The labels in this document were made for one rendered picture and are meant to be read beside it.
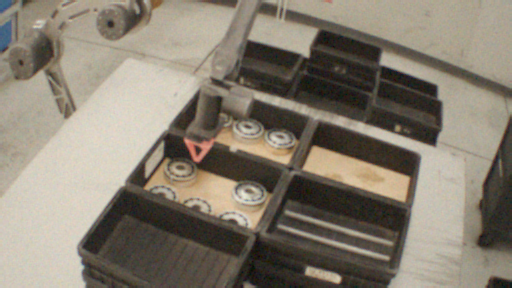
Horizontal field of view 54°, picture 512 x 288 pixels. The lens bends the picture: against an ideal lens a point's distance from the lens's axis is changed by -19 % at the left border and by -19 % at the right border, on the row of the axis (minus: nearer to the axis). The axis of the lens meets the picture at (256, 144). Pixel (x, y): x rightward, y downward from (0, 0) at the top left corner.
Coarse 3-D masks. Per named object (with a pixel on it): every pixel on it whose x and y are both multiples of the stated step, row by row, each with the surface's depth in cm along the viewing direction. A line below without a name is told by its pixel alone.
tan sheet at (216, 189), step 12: (156, 180) 180; (204, 180) 184; (216, 180) 185; (228, 180) 185; (180, 192) 178; (192, 192) 179; (204, 192) 179; (216, 192) 180; (228, 192) 181; (216, 204) 176; (228, 204) 177; (252, 216) 174; (252, 228) 170
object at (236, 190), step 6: (246, 180) 182; (234, 186) 179; (240, 186) 179; (252, 186) 180; (258, 186) 181; (234, 192) 177; (240, 192) 177; (258, 192) 178; (264, 192) 179; (234, 198) 175; (240, 198) 176; (246, 198) 175; (252, 198) 176; (258, 198) 176; (264, 198) 176; (246, 204) 174; (252, 204) 174
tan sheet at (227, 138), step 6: (228, 132) 205; (264, 132) 208; (222, 138) 202; (228, 138) 202; (228, 144) 200; (234, 144) 200; (240, 144) 201; (246, 144) 201; (258, 144) 202; (246, 150) 199; (252, 150) 199; (258, 150) 200; (264, 150) 200; (264, 156) 198; (270, 156) 198; (276, 156) 198; (282, 156) 199; (288, 156) 199; (282, 162) 196
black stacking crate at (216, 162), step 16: (160, 144) 180; (176, 144) 185; (160, 160) 185; (192, 160) 187; (208, 160) 185; (224, 160) 183; (240, 160) 181; (144, 176) 174; (224, 176) 186; (240, 176) 184; (256, 176) 182; (272, 176) 180; (272, 192) 183; (256, 240) 161
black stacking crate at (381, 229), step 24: (288, 192) 178; (312, 192) 178; (336, 192) 175; (288, 216) 176; (312, 216) 178; (336, 216) 179; (360, 216) 177; (384, 216) 175; (312, 240) 170; (336, 240) 171; (360, 240) 172; (288, 264) 159; (312, 264) 156; (384, 264) 164
